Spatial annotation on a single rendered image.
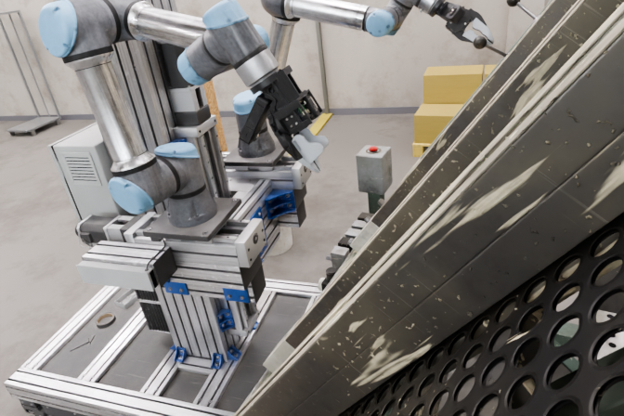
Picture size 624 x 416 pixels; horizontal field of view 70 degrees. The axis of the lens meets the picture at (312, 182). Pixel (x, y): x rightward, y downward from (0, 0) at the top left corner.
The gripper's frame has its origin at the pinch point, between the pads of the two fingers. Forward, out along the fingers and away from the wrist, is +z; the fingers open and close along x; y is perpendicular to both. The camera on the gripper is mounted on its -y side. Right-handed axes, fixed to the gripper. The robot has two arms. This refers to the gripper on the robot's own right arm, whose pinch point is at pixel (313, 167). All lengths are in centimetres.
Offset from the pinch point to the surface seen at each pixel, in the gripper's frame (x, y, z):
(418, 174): 24.1, 10.6, 19.9
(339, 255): 44, -35, 44
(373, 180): 91, -29, 41
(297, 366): -49, 13, 5
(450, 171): -25.2, 30.1, 1.9
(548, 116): -53, 43, -10
